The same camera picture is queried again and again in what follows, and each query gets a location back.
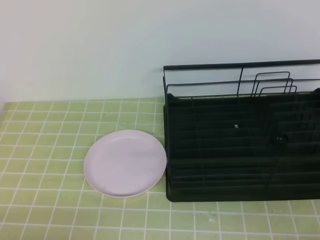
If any black wire dish rack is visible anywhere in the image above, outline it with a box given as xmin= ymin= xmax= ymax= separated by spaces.
xmin=162 ymin=59 xmax=320 ymax=191

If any black drip tray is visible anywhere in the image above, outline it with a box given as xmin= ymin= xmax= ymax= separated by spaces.
xmin=163 ymin=90 xmax=320 ymax=202

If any pink round plate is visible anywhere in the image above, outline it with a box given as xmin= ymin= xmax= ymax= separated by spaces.
xmin=83 ymin=130 xmax=167 ymax=198

